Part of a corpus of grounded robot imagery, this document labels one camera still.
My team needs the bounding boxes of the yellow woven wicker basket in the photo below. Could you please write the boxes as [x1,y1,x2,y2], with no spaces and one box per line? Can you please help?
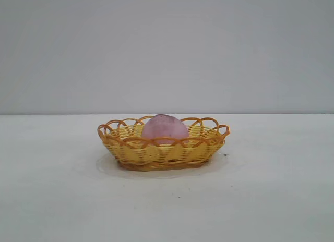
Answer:
[97,115,231,173]

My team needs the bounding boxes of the pink peach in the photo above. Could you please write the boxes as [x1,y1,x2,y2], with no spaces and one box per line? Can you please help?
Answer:
[140,113,189,145]

